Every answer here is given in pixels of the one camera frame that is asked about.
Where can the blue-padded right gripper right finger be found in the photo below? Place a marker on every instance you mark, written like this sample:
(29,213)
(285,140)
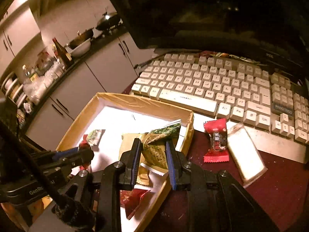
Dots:
(179,168)

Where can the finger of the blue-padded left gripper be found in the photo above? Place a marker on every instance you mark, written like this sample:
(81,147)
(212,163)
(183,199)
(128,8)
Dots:
(72,157)

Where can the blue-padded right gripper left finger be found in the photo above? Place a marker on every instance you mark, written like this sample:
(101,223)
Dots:
(131,160)

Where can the gold foil snack packet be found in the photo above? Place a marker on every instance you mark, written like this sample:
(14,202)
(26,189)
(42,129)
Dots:
(127,141)

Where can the green gold tea packet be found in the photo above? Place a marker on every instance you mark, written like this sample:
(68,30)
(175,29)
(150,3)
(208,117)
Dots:
(154,147)

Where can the red white candy wrapper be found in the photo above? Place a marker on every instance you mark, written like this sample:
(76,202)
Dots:
(84,145)

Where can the small green candy packet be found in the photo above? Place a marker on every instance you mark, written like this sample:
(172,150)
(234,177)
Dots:
(94,137)

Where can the beige wafer snack packet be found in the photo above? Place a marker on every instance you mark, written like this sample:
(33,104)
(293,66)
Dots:
(245,155)

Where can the gold cardboard tray box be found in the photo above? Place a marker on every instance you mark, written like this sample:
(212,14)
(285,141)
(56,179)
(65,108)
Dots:
(119,114)

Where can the dark red snack packet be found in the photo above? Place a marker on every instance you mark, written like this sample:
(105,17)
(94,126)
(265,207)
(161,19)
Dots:
(131,200)

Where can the white kitchen cabinets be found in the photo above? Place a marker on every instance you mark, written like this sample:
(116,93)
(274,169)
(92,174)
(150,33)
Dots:
(107,67)

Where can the white computer keyboard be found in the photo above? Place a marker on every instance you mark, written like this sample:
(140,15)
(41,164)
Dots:
(235,89)

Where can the brown glass bottle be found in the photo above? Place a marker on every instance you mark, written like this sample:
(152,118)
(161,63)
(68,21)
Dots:
(63,54)

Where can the steel mixing bowl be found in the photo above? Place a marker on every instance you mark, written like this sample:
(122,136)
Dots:
(81,44)

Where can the black wok pan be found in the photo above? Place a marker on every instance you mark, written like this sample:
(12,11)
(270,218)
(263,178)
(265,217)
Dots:
(108,21)

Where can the black computer monitor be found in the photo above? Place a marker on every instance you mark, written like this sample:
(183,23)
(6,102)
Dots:
(269,31)

